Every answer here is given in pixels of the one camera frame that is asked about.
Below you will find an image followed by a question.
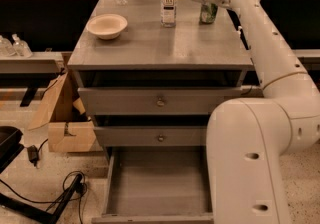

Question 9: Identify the clear labelled plastic bottle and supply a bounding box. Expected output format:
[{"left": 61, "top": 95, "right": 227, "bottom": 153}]
[{"left": 160, "top": 0, "right": 176, "bottom": 28}]

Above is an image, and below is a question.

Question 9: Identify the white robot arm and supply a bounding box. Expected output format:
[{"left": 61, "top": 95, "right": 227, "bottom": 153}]
[{"left": 193, "top": 0, "right": 320, "bottom": 224}]

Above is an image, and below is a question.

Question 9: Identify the small white pump bottle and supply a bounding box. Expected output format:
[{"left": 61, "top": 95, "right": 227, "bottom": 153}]
[{"left": 236, "top": 26, "right": 243, "bottom": 38}]

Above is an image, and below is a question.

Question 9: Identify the grey wooden drawer cabinet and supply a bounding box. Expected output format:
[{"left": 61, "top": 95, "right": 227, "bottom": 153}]
[{"left": 67, "top": 0, "right": 255, "bottom": 166}]

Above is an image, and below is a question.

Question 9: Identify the grey top drawer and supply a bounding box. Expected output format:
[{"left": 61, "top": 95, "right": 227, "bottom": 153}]
[{"left": 78, "top": 87, "right": 241, "bottom": 115}]

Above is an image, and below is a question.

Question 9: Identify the grey middle drawer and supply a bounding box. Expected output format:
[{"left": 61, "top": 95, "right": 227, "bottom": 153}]
[{"left": 94, "top": 126, "right": 206, "bottom": 147}]

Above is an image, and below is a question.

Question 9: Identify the right sanitizer pump bottle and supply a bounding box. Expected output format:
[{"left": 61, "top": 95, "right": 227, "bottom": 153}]
[{"left": 12, "top": 34, "right": 33, "bottom": 58}]

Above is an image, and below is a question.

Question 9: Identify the sanitizer pump bottle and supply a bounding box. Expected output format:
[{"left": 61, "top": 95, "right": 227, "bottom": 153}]
[
  {"left": 12, "top": 34, "right": 33, "bottom": 58},
  {"left": 0, "top": 35, "right": 16, "bottom": 57}
]

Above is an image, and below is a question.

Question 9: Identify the left sanitizer pump bottle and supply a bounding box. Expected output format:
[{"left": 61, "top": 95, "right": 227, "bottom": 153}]
[{"left": 0, "top": 35, "right": 16, "bottom": 57}]

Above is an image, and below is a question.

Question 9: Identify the grey open bottom drawer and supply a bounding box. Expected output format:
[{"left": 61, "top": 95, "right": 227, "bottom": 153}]
[{"left": 92, "top": 146, "right": 214, "bottom": 224}]

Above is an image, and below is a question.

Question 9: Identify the green soda can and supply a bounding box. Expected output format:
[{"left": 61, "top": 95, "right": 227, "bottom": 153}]
[{"left": 199, "top": 3, "right": 218, "bottom": 24}]

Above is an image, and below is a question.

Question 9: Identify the cream ceramic bowl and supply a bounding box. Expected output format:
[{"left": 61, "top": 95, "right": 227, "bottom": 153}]
[{"left": 86, "top": 14, "right": 128, "bottom": 40}]

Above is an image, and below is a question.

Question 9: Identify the open cardboard box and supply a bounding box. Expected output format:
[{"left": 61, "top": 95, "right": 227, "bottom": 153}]
[{"left": 27, "top": 52, "right": 104, "bottom": 154}]

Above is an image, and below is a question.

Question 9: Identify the black power adapter left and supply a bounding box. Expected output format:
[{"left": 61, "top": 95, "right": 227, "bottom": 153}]
[{"left": 27, "top": 145, "right": 40, "bottom": 166}]

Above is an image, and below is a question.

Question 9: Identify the black chair seat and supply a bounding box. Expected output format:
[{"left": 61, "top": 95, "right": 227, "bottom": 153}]
[{"left": 0, "top": 126, "right": 24, "bottom": 173}]

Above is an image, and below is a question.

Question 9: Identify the black metal floor stand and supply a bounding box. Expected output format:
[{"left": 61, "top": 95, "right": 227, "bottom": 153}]
[{"left": 0, "top": 171, "right": 87, "bottom": 224}]

